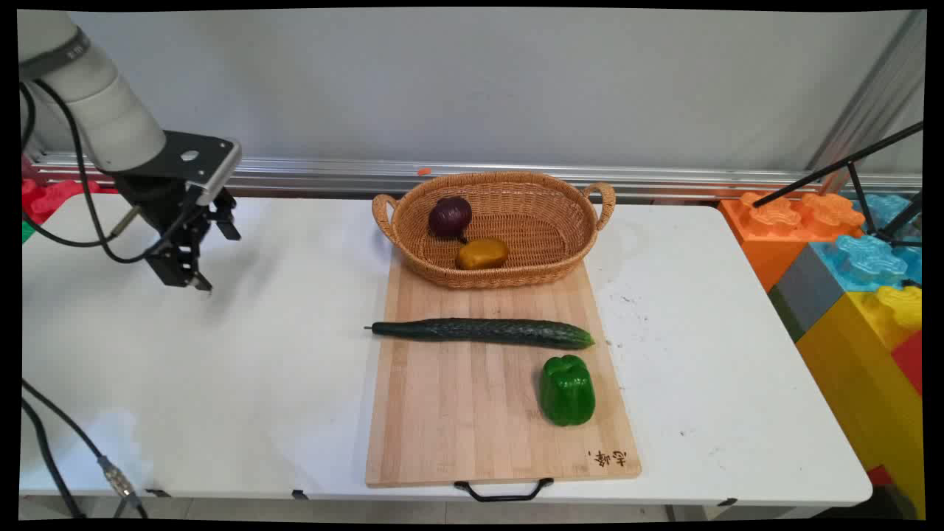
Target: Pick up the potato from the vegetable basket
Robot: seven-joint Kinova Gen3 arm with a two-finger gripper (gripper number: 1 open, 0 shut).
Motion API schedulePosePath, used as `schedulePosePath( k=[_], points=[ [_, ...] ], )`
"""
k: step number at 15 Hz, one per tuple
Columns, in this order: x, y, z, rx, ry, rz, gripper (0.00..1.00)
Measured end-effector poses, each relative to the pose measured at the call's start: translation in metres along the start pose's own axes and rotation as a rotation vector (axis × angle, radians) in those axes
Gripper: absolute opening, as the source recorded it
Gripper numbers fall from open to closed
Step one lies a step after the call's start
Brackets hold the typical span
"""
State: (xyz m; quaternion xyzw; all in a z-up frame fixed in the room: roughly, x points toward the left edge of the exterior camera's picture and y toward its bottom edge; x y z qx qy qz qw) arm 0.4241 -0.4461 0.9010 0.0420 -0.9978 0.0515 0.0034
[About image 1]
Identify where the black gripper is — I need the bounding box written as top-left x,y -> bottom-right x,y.
111,171 -> 242,294

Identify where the slanted aluminium frame post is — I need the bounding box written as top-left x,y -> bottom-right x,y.
806,10 -> 927,194

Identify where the black cable with metal connector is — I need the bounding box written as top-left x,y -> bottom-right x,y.
21,379 -> 148,519

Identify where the blue building block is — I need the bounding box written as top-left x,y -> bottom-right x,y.
853,192 -> 924,238
810,233 -> 924,293

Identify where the woven wicker basket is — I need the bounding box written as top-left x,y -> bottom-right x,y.
371,171 -> 617,290

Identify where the yellow building block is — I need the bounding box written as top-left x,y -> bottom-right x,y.
795,283 -> 927,519

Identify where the long dark green cucumber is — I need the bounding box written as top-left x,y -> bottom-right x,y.
364,317 -> 596,351

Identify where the aluminium frame rail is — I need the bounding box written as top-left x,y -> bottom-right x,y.
28,151 -> 924,205

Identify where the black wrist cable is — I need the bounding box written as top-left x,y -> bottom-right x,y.
20,80 -> 201,265

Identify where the green bell pepper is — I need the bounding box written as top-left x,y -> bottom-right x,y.
538,354 -> 597,428

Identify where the orange building block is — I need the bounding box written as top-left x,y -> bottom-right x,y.
718,190 -> 867,293

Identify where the red building block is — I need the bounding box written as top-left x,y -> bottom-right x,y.
889,329 -> 925,397
21,177 -> 122,225

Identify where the grey building block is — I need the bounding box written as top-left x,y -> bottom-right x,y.
768,242 -> 846,344

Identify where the purple onion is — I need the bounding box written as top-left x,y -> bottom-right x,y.
428,195 -> 473,245

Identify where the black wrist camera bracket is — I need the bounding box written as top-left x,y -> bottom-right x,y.
143,131 -> 243,207

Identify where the thick black cable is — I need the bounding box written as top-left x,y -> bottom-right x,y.
21,398 -> 86,519

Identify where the wooden cutting board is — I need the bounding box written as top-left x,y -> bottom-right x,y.
364,249 -> 642,504

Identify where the black tripod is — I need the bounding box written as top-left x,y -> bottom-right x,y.
752,120 -> 925,249

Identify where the yellow-brown fruit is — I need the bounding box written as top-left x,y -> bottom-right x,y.
455,237 -> 510,271

